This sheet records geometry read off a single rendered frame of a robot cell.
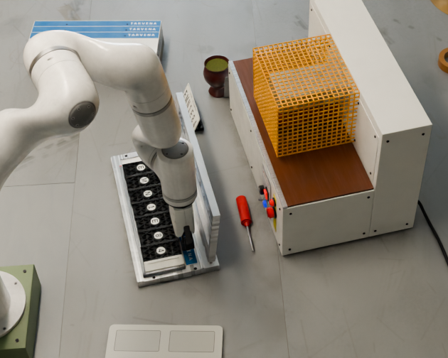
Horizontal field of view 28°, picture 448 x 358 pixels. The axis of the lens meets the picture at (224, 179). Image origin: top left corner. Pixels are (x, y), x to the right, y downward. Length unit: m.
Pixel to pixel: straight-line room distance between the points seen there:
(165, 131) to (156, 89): 0.13
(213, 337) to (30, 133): 0.70
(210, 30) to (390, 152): 1.01
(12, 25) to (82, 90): 1.41
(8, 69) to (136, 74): 1.16
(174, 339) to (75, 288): 0.30
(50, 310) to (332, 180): 0.76
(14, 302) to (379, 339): 0.86
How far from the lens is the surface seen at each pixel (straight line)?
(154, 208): 2.34
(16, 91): 2.79
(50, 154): 2.57
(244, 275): 2.23
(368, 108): 2.10
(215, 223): 2.10
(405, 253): 2.30
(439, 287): 2.25
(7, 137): 1.75
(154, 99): 1.82
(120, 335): 2.15
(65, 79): 1.68
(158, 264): 2.23
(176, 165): 2.01
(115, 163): 2.48
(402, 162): 2.13
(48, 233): 2.38
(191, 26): 2.93
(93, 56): 1.76
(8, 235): 2.41
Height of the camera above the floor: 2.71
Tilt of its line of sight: 48 degrees down
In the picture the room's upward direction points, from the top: 3 degrees counter-clockwise
